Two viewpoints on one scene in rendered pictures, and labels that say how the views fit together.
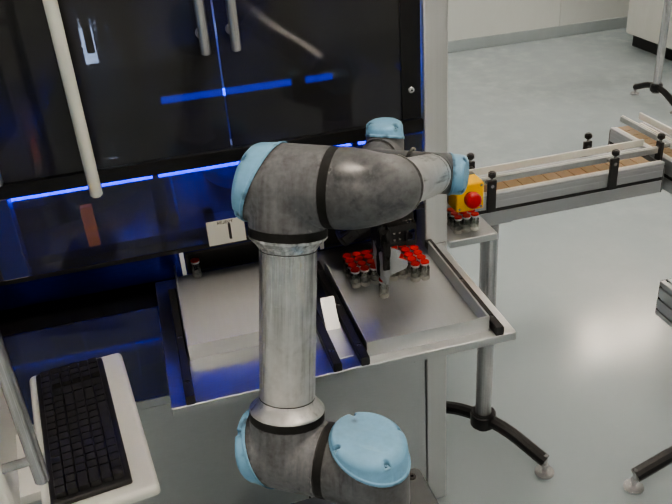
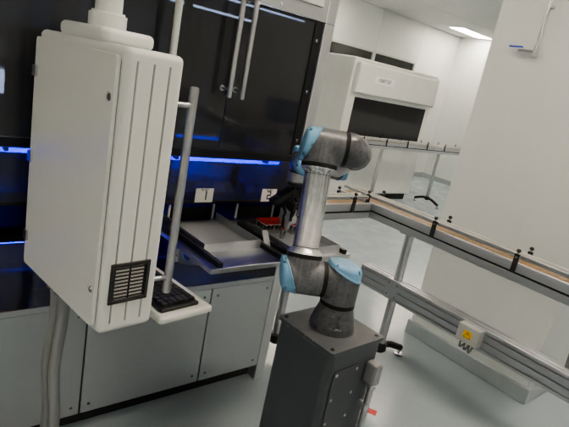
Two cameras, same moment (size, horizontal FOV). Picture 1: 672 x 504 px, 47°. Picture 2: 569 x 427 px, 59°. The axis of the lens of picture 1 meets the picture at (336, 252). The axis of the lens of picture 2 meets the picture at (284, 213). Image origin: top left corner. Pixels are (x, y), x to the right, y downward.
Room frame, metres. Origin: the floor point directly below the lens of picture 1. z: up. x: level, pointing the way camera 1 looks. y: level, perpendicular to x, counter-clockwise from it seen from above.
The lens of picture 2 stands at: (-0.38, 0.91, 1.56)
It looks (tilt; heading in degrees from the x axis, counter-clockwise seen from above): 15 degrees down; 331
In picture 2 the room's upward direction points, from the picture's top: 11 degrees clockwise
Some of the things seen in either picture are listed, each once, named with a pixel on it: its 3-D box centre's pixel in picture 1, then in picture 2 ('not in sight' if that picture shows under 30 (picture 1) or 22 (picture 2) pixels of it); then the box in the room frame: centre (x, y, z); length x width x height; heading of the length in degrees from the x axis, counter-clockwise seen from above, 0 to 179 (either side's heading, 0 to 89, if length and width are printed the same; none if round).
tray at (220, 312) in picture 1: (239, 297); (211, 230); (1.45, 0.22, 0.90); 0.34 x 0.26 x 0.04; 13
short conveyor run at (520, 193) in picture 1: (540, 178); (323, 202); (1.91, -0.57, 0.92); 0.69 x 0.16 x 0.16; 103
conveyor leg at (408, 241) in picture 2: not in sight; (394, 293); (1.69, -1.05, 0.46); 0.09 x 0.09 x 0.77; 13
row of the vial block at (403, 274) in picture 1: (388, 271); (279, 227); (1.51, -0.12, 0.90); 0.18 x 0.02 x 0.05; 103
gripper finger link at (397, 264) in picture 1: (394, 266); (292, 220); (1.42, -0.12, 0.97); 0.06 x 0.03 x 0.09; 103
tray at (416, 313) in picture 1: (401, 293); (291, 235); (1.42, -0.14, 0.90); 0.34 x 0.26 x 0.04; 13
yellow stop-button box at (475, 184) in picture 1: (464, 192); not in sight; (1.70, -0.33, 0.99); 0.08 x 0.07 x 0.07; 13
